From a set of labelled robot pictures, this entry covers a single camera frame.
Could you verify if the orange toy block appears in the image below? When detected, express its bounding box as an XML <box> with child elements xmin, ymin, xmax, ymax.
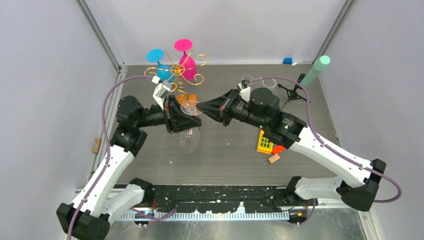
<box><xmin>272</xmin><ymin>145</ymin><xmax>286</xmax><ymax>155</ymax></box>

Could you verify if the tan wooden block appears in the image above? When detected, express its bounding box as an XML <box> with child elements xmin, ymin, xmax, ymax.
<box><xmin>268</xmin><ymin>154</ymin><xmax>281</xmax><ymax>164</ymax></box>

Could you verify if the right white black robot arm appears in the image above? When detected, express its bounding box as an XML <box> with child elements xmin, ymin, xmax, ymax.
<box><xmin>196</xmin><ymin>87</ymin><xmax>386</xmax><ymax>212</ymax></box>

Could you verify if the small blue object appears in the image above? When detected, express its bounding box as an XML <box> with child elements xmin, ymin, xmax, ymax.
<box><xmin>283</xmin><ymin>57</ymin><xmax>293</xmax><ymax>65</ymax></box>

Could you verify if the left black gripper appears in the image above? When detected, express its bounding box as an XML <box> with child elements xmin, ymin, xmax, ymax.
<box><xmin>135</xmin><ymin>95</ymin><xmax>201</xmax><ymax>134</ymax></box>

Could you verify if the blue wine glass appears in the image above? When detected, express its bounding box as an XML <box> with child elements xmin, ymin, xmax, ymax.
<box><xmin>146</xmin><ymin>48</ymin><xmax>176</xmax><ymax>83</ymax></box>

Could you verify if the pink wine glass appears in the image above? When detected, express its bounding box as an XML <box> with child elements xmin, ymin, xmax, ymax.
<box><xmin>174</xmin><ymin>38</ymin><xmax>198</xmax><ymax>81</ymax></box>

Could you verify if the yellow toy block window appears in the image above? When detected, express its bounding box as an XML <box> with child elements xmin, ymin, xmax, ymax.
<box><xmin>256</xmin><ymin>129</ymin><xmax>274</xmax><ymax>154</ymax></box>

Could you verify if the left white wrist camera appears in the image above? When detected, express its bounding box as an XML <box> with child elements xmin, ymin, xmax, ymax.
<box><xmin>151</xmin><ymin>76</ymin><xmax>172</xmax><ymax>110</ymax></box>

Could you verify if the black mini tripod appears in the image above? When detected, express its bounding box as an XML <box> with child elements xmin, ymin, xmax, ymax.
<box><xmin>277</xmin><ymin>83</ymin><xmax>307</xmax><ymax>110</ymax></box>

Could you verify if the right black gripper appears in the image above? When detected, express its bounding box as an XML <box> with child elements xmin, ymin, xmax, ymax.
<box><xmin>196</xmin><ymin>87</ymin><xmax>268</xmax><ymax>130</ymax></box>

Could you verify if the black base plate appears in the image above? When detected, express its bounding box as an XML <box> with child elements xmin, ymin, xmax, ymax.
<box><xmin>121</xmin><ymin>184</ymin><xmax>319</xmax><ymax>215</ymax></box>

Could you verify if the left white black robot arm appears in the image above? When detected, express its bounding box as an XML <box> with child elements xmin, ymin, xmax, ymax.
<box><xmin>56</xmin><ymin>95</ymin><xmax>202</xmax><ymax>240</ymax></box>

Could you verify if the gold wire wine glass rack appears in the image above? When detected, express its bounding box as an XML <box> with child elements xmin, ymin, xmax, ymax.
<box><xmin>144</xmin><ymin>48</ymin><xmax>210</xmax><ymax>104</ymax></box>

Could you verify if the clear wine glass front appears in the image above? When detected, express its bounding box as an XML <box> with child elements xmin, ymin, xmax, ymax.
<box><xmin>179</xmin><ymin>99</ymin><xmax>203</xmax><ymax>154</ymax></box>

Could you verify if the mint green cylinder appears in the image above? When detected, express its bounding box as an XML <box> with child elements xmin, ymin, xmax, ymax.
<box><xmin>300</xmin><ymin>55</ymin><xmax>331</xmax><ymax>87</ymax></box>

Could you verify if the clear tall wine glass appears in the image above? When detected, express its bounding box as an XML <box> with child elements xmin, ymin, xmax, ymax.
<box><xmin>241</xmin><ymin>74</ymin><xmax>254</xmax><ymax>88</ymax></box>

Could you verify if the small wooden piece on floor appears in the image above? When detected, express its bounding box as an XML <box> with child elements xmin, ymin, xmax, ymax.
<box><xmin>92</xmin><ymin>137</ymin><xmax>102</xmax><ymax>155</ymax></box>

